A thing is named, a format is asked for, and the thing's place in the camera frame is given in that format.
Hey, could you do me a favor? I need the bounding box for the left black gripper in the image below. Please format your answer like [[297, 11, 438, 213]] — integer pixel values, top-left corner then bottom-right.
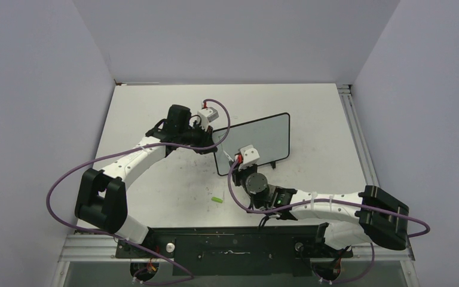
[[178, 120, 217, 155]]

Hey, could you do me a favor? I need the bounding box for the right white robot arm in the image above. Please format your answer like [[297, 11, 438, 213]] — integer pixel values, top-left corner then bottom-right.
[[228, 164, 409, 256]]

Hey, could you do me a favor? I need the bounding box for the purple cable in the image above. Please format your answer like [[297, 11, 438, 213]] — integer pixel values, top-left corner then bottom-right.
[[46, 98, 231, 286], [227, 156, 431, 239]]

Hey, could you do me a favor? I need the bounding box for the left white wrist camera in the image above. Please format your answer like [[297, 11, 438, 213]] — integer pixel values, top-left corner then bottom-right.
[[197, 107, 219, 124]]

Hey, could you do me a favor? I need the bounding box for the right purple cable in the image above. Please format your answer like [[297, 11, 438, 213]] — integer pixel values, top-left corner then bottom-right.
[[227, 156, 431, 239]]

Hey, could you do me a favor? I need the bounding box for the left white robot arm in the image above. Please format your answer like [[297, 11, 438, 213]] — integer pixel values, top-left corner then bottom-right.
[[75, 105, 219, 258]]

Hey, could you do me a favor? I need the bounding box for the white whiteboard marker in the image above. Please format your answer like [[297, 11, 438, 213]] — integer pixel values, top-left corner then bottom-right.
[[223, 150, 234, 161]]

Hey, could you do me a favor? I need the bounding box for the green marker cap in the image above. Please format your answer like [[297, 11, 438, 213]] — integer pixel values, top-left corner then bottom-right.
[[211, 197, 224, 203]]

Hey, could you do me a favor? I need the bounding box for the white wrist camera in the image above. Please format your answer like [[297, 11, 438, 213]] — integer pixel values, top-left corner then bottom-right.
[[197, 107, 219, 124], [239, 145, 260, 169]]

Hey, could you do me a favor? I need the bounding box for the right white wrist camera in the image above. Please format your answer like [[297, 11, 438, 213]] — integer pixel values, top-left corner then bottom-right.
[[239, 145, 260, 169]]

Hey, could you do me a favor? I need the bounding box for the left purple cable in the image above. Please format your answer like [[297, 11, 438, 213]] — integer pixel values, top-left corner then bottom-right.
[[46, 98, 231, 286]]

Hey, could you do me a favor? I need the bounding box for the aluminium rail right side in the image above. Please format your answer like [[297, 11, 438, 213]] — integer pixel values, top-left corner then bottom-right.
[[336, 84, 380, 186]]

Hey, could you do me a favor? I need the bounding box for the aluminium front frame rail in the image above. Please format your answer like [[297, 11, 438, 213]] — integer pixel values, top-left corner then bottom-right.
[[52, 234, 420, 286]]

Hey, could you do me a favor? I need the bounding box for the black framed small whiteboard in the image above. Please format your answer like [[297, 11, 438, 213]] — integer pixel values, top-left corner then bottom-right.
[[213, 112, 290, 176]]

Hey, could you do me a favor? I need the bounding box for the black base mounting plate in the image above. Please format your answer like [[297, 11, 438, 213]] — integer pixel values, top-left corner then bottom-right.
[[115, 225, 355, 277]]

